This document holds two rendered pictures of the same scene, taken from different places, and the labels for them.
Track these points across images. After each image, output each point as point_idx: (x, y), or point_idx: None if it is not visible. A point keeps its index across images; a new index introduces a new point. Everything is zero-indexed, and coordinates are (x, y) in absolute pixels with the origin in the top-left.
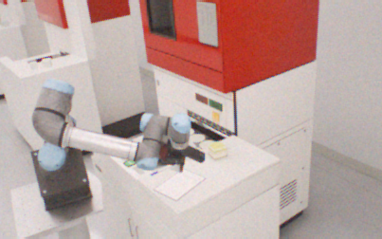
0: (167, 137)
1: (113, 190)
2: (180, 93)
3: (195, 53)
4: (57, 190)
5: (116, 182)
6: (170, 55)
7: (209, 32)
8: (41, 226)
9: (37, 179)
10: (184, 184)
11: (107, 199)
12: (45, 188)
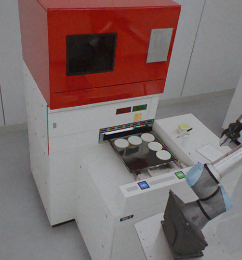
0: (126, 154)
1: (151, 216)
2: (93, 119)
3: (138, 74)
4: (201, 231)
5: (161, 204)
6: (98, 88)
7: (160, 52)
8: (224, 258)
9: (200, 238)
10: (215, 153)
11: (129, 237)
12: (203, 237)
